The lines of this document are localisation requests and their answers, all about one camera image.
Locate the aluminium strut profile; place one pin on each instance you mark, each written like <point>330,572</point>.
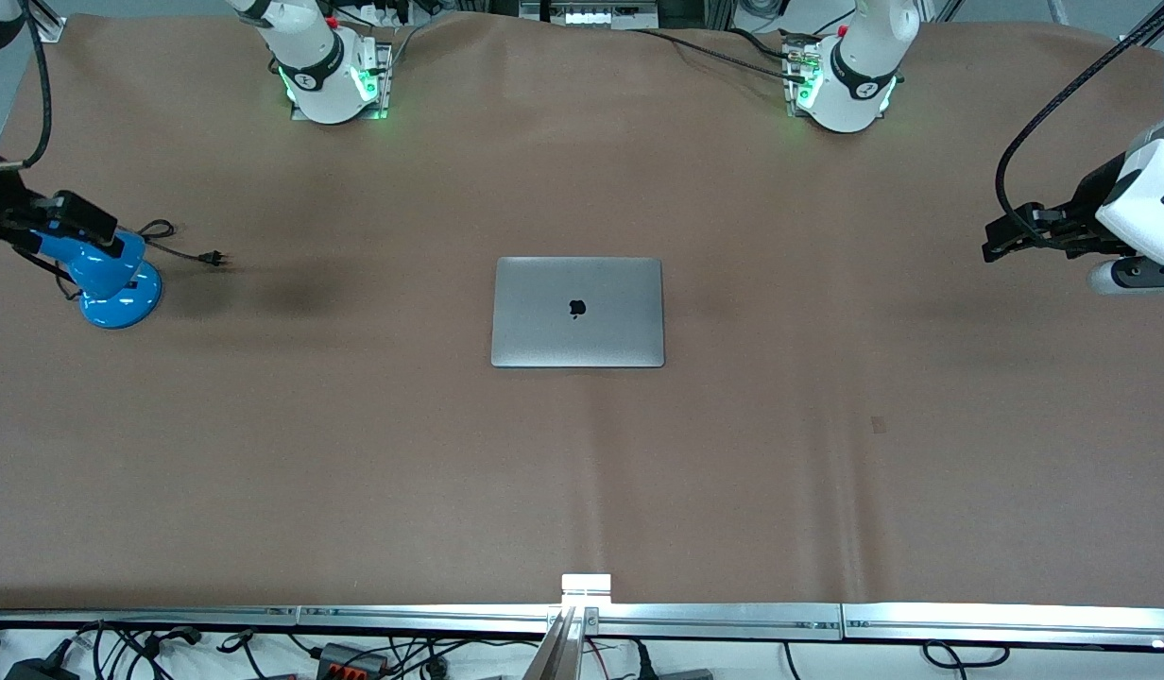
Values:
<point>556,652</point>

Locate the aluminium frame post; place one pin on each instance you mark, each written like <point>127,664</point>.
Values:
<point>1154,21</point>
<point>43,19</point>

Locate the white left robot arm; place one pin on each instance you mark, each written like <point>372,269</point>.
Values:
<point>856,76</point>

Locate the black power adapter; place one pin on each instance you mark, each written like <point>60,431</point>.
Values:
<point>39,671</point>

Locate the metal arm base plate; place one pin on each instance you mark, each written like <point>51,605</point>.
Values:
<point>795,94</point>
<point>382,71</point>

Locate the silver control box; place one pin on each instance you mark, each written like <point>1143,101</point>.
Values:
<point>591,11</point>

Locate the aluminium table edge rail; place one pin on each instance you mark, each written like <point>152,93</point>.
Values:
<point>714,620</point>
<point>138,616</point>
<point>1017,625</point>

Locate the black orange connector box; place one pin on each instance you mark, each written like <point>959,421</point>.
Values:
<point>350,658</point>

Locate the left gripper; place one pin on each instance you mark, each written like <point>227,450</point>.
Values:
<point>1081,219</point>

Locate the grey laptop computer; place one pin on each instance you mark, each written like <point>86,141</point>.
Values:
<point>577,312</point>

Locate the brown table mat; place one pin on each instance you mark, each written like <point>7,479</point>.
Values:
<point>582,472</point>

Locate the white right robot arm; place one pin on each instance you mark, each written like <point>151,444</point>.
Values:
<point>313,66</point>

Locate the white metal bracket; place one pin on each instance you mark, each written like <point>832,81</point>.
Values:
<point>586,587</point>

